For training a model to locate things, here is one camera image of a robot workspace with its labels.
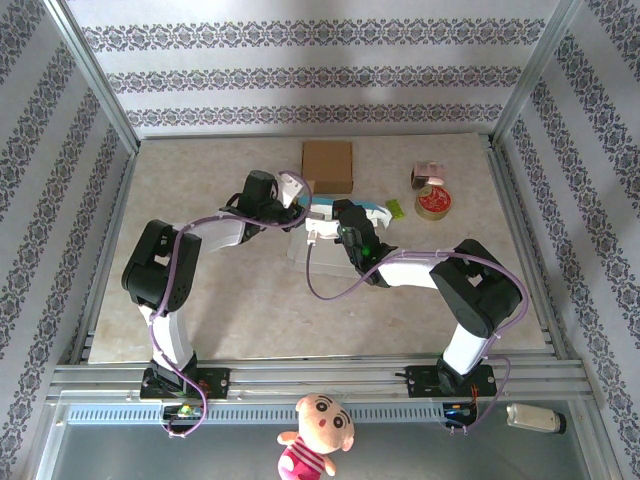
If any white and teal paper box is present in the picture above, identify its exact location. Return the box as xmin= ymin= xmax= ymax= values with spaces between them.
xmin=287 ymin=192 xmax=396 ymax=279

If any brown cardboard box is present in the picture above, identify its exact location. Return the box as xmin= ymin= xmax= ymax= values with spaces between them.
xmin=300 ymin=140 xmax=355 ymax=195

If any small pink box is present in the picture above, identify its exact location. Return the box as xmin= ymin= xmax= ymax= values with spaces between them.
xmin=410 ymin=160 xmax=446 ymax=190

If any round gold tin red lid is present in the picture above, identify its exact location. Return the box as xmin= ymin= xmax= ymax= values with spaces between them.
xmin=414 ymin=187 xmax=453 ymax=222

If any plush doll striped shirt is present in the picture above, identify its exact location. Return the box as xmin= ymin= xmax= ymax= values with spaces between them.
xmin=276 ymin=392 xmax=355 ymax=480

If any silver cylindrical device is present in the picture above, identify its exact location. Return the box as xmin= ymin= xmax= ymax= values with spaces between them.
xmin=505 ymin=402 xmax=567 ymax=435

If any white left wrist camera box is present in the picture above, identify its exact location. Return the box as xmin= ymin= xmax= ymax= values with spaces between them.
xmin=277 ymin=171 xmax=307 ymax=209

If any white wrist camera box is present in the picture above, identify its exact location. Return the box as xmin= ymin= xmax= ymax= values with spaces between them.
xmin=303 ymin=214 xmax=346 ymax=247
xmin=277 ymin=171 xmax=307 ymax=209

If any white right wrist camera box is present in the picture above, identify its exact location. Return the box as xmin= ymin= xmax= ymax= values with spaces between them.
xmin=303 ymin=214 xmax=346 ymax=247

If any thin aluminium wall rail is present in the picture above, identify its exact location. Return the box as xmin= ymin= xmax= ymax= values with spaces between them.
xmin=137 ymin=130 xmax=494 ymax=142

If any long aluminium base rail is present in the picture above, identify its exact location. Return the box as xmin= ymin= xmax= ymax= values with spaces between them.
xmin=47 ymin=352 xmax=599 ymax=401

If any aluminium right side rail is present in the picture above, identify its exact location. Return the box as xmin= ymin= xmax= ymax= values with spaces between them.
xmin=482 ymin=139 xmax=571 ymax=359

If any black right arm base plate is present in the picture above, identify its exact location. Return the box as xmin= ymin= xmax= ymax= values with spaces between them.
xmin=405 ymin=364 xmax=499 ymax=399

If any aluminium left side rail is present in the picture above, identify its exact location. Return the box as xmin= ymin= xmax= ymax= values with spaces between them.
xmin=69 ymin=149 xmax=139 ymax=366

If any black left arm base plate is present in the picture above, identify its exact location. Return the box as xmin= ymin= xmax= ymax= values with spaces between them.
xmin=139 ymin=367 xmax=232 ymax=401

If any grey slotted cable duct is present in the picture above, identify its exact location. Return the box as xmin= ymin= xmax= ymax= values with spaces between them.
xmin=64 ymin=403 xmax=451 ymax=426

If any aluminium left frame post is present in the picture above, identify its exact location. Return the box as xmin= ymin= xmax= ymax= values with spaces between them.
xmin=42 ymin=0 xmax=141 ymax=156

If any aluminium frame post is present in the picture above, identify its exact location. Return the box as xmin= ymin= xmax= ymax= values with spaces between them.
xmin=42 ymin=0 xmax=141 ymax=156
xmin=487 ymin=0 xmax=585 ymax=147

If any aluminium right frame post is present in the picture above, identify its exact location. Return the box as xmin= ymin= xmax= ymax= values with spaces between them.
xmin=487 ymin=0 xmax=585 ymax=147

